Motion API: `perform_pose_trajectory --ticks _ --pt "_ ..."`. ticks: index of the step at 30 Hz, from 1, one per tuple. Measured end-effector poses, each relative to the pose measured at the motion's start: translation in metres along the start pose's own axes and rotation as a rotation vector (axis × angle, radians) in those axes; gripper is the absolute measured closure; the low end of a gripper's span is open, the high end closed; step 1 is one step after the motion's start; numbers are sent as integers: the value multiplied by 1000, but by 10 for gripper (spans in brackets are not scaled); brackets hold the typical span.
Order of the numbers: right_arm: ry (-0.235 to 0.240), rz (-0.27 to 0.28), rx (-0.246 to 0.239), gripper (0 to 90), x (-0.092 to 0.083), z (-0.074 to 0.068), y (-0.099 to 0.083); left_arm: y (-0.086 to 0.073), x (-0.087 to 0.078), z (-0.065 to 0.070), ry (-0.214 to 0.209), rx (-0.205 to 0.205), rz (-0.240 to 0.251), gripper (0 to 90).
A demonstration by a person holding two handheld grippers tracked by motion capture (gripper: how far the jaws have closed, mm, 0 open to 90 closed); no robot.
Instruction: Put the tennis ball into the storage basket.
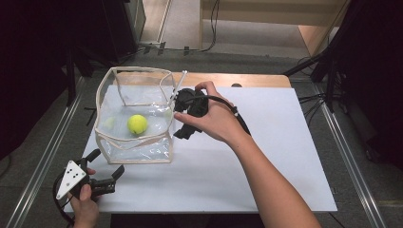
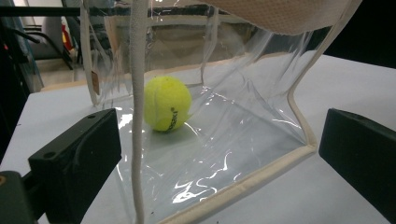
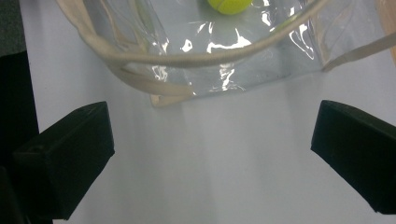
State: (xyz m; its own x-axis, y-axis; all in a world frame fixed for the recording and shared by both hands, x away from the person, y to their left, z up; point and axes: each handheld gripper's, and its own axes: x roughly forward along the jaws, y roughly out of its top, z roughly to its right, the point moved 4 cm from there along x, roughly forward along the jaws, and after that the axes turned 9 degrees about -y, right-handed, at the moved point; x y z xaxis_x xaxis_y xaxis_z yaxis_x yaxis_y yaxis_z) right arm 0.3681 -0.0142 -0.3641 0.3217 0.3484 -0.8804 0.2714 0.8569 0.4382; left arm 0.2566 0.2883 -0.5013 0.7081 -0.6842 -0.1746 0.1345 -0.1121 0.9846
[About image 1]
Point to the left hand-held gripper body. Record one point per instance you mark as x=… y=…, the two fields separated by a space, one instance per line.
x=71 y=178

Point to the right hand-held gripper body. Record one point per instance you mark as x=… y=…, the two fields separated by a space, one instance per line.
x=193 y=106

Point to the clear plastic bag beige trim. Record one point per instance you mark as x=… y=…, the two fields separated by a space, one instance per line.
x=139 y=152

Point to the yellow tennis ball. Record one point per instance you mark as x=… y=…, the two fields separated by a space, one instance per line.
x=137 y=124

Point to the person's right hand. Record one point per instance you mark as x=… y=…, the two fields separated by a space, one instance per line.
x=218 y=122

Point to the person's left hand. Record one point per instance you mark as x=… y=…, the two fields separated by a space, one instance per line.
x=85 y=207

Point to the small dark round object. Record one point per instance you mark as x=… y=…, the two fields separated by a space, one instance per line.
x=236 y=85

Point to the wooden table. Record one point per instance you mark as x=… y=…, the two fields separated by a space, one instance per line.
x=253 y=80

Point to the black metal stand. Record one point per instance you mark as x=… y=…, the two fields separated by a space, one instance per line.
x=71 y=79
x=329 y=82

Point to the white table board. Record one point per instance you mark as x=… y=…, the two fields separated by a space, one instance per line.
x=285 y=126

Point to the black cabinet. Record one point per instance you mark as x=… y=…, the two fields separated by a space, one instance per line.
x=126 y=28

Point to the dark curtain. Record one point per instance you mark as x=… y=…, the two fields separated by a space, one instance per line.
x=377 y=79
x=34 y=63

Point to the light wooden furniture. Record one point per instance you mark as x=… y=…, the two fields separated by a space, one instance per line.
x=269 y=12

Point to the metal floor rail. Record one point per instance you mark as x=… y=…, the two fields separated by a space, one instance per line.
x=50 y=148
x=350 y=158

